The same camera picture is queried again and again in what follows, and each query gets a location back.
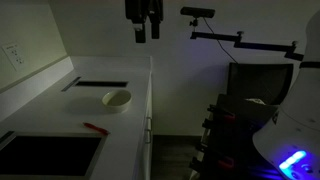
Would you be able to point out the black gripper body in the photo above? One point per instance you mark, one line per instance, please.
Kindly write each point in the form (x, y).
(143, 8)

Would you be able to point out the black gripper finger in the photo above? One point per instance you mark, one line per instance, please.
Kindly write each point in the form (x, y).
(140, 35)
(155, 30)

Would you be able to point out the white round bowl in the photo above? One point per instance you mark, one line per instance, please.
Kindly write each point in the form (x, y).
(117, 100)

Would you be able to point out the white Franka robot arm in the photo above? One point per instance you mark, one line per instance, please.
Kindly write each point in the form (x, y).
(300, 110)

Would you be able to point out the white cabinet counter unit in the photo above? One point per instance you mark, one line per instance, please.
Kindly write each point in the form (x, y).
(133, 116)

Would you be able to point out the red pen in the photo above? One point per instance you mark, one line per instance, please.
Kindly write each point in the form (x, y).
(96, 128)

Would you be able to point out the black mesh office chair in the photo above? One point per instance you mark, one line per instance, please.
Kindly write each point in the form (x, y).
(260, 81)

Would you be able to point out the black cart with red clamps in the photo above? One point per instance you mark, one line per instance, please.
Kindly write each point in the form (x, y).
(230, 140)

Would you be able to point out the black stereo camera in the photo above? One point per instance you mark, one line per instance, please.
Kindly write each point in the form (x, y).
(197, 12)

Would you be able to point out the black articulated camera mount arm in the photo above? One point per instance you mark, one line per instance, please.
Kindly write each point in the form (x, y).
(253, 45)

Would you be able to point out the white wall power outlet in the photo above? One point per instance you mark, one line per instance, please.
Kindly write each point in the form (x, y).
(14, 56)

